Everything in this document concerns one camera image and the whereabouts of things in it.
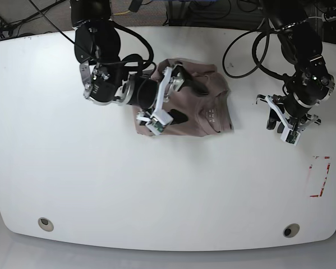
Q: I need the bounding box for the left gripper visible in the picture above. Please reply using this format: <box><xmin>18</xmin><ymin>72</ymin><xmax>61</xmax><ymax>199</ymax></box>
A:
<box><xmin>266</xmin><ymin>94</ymin><xmax>313</xmax><ymax>134</ymax></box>

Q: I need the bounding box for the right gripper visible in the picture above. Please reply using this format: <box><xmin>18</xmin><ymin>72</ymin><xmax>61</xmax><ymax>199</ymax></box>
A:
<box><xmin>128</xmin><ymin>66</ymin><xmax>209</xmax><ymax>125</ymax></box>

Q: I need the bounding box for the mauve T-shirt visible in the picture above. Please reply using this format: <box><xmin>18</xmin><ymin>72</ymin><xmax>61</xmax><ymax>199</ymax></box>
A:
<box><xmin>132</xmin><ymin>58</ymin><xmax>236</xmax><ymax>138</ymax></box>

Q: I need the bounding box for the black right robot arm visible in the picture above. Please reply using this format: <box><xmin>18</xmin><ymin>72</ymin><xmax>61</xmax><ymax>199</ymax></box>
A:
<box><xmin>70</xmin><ymin>1</ymin><xmax>161</xmax><ymax>111</ymax></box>

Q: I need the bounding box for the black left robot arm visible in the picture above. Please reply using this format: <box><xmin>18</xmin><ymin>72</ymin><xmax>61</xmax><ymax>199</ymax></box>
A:
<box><xmin>240</xmin><ymin>1</ymin><xmax>335</xmax><ymax>134</ymax></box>

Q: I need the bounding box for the red tape rectangle marking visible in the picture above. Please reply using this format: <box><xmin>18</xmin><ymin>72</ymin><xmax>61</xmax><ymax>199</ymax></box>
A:
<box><xmin>306</xmin><ymin>156</ymin><xmax>331</xmax><ymax>198</ymax></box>

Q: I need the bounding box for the right table grommet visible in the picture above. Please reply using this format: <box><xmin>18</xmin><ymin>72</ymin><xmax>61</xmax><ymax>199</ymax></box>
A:
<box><xmin>283</xmin><ymin>224</ymin><xmax>300</xmax><ymax>238</ymax></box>

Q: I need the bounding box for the table grommet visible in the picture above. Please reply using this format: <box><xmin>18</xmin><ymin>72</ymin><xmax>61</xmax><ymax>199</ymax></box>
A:
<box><xmin>283</xmin><ymin>224</ymin><xmax>300</xmax><ymax>238</ymax></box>
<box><xmin>38</xmin><ymin>217</ymin><xmax>54</xmax><ymax>232</ymax></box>

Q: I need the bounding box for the white power strip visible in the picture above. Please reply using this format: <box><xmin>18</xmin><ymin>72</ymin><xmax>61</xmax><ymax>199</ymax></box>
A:
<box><xmin>323</xmin><ymin>4</ymin><xmax>336</xmax><ymax>22</ymax></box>

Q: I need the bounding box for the left table grommet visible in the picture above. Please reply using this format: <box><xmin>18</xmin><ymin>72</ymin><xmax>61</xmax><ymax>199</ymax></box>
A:
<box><xmin>38</xmin><ymin>217</ymin><xmax>54</xmax><ymax>232</ymax></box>

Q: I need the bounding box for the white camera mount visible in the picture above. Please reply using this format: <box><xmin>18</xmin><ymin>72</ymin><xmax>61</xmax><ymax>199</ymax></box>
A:
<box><xmin>256</xmin><ymin>94</ymin><xmax>323</xmax><ymax>146</ymax></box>
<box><xmin>136</xmin><ymin>62</ymin><xmax>185</xmax><ymax>136</ymax></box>

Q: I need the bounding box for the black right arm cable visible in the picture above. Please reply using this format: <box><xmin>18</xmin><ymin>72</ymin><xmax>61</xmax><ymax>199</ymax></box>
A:
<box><xmin>111</xmin><ymin>21</ymin><xmax>159</xmax><ymax>82</ymax></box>

